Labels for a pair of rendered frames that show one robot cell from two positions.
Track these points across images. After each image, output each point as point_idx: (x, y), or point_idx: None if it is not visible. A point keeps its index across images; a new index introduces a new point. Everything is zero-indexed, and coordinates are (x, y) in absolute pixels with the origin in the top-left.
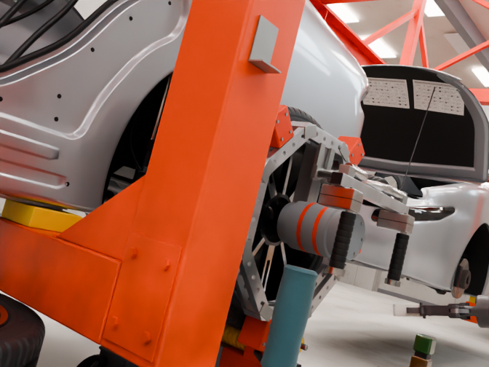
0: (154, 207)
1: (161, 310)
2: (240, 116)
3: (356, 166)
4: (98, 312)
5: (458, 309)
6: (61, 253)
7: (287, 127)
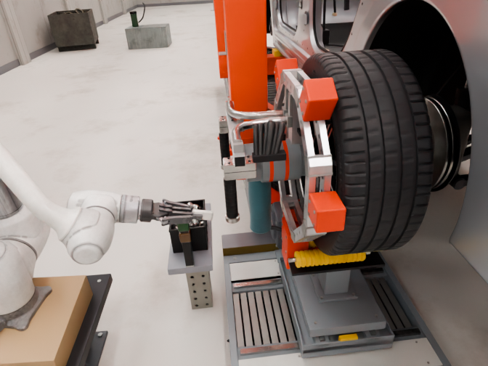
0: None
1: None
2: (228, 76)
3: (227, 103)
4: None
5: (162, 201)
6: None
7: (277, 76)
